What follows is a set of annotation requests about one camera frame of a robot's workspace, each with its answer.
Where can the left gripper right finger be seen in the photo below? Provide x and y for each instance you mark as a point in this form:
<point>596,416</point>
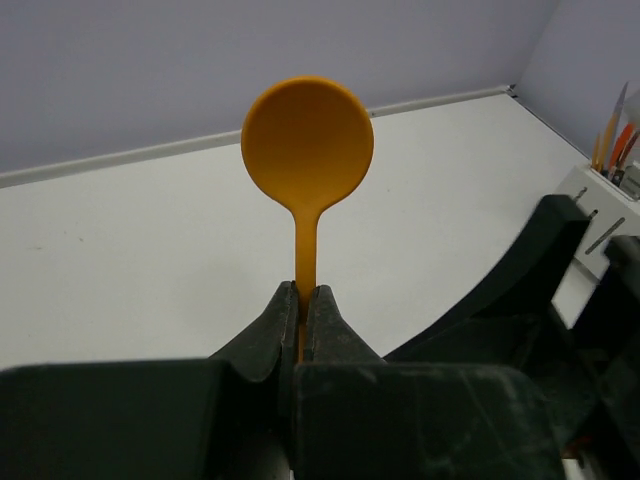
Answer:
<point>371,419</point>

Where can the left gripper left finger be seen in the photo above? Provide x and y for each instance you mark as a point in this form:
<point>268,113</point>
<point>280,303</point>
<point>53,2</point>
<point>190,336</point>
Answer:
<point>160,419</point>

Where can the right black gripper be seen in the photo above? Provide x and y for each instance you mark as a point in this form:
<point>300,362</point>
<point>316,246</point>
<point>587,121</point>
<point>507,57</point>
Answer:
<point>588,373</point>

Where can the yellow-orange plastic knife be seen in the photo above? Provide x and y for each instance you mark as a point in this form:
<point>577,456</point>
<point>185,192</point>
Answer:
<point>611,129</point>

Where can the orange-red plastic knife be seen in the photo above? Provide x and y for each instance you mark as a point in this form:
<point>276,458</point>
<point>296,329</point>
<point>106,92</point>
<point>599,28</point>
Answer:
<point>620,145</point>

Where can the yellow-orange plastic spoon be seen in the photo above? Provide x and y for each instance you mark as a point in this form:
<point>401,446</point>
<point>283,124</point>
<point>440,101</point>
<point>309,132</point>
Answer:
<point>307,143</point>

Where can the white two-compartment utensil holder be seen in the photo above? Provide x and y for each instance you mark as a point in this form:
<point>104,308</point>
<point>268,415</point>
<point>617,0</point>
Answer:
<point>611,213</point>

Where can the orange knife in holder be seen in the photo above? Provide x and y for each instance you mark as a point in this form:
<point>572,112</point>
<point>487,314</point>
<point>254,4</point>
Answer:
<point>596,153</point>

